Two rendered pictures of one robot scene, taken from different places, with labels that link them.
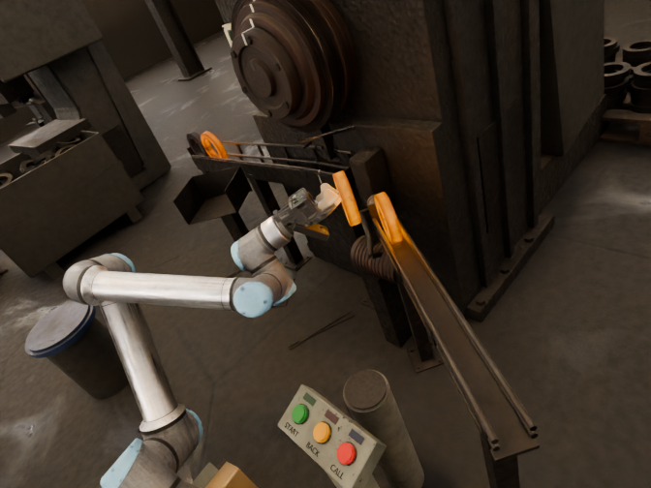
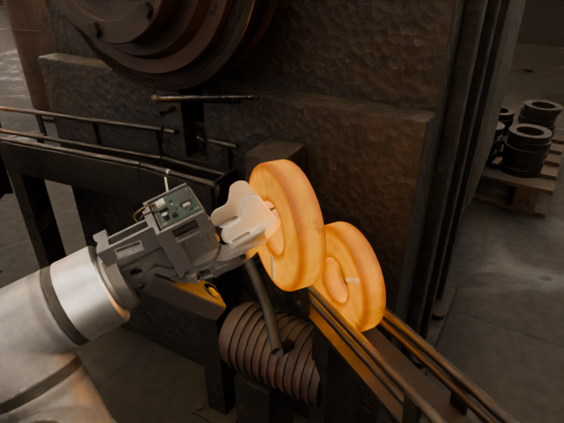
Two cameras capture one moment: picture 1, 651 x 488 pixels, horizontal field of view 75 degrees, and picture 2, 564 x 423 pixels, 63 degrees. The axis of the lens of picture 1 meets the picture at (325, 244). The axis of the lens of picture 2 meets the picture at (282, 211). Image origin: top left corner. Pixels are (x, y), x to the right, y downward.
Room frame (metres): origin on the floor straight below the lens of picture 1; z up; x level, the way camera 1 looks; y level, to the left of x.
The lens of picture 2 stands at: (0.61, 0.13, 1.12)
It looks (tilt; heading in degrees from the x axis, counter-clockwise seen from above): 31 degrees down; 331
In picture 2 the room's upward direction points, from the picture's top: straight up
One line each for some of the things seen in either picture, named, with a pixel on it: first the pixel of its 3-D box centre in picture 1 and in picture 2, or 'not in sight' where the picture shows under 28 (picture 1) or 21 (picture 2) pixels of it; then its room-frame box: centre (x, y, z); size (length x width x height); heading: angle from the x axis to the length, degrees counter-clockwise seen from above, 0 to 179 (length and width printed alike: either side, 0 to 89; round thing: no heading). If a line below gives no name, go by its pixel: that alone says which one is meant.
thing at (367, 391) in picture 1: (387, 438); not in sight; (0.64, 0.05, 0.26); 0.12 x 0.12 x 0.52
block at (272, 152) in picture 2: (374, 182); (277, 203); (1.29, -0.24, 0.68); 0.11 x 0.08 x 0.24; 122
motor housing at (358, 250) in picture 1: (394, 297); (282, 420); (1.13, -0.17, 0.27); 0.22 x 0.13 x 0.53; 32
